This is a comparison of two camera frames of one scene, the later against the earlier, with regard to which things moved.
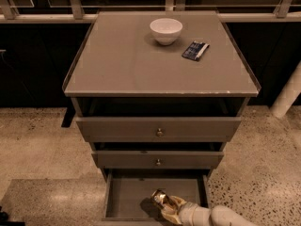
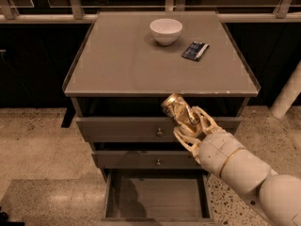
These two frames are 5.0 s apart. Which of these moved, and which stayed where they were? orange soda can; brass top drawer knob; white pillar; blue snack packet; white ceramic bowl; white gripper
Moved: orange soda can; white gripper
Stayed: white ceramic bowl; brass top drawer knob; blue snack packet; white pillar
